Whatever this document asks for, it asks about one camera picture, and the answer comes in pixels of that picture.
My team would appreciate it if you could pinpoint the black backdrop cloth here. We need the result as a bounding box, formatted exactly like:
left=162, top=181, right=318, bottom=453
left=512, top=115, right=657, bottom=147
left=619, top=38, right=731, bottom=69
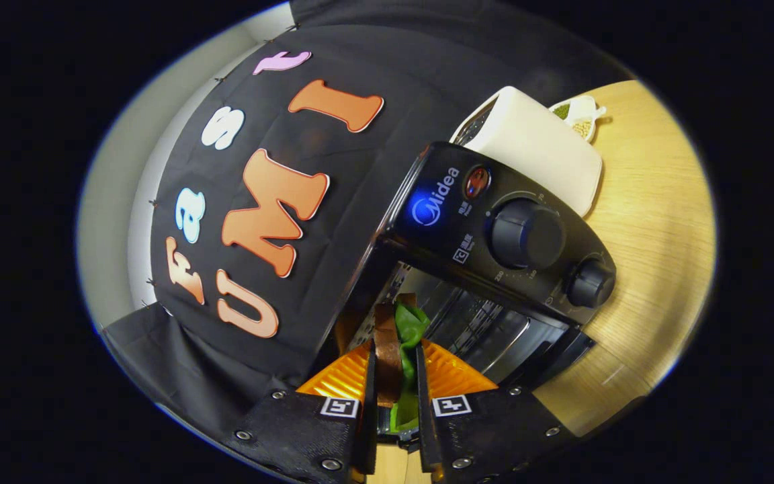
left=101, top=0, right=636, bottom=438

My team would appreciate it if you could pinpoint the white divided bean dish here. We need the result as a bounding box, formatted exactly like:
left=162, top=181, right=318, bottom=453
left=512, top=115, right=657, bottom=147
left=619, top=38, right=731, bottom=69
left=548, top=94, right=608, bottom=142

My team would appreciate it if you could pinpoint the black toaster oven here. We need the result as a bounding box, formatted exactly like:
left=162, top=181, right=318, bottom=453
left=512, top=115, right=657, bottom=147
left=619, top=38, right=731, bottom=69
left=323, top=141, right=617, bottom=444

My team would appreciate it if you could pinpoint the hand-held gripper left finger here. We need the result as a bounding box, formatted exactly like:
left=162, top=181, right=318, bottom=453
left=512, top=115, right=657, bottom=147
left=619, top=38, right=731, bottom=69
left=232, top=339, right=380, bottom=484

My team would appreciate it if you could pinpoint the white toaster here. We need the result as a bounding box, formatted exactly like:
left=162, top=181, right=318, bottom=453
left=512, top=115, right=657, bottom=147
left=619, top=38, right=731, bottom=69
left=449, top=86, right=604, bottom=218

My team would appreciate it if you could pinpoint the toast sandwich with lettuce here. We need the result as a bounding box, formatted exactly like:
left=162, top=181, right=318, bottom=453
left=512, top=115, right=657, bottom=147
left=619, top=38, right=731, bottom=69
left=374, top=301, right=431, bottom=434

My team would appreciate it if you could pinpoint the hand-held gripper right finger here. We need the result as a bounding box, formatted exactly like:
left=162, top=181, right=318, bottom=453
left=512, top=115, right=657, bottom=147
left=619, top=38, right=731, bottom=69
left=416, top=339, right=579, bottom=484

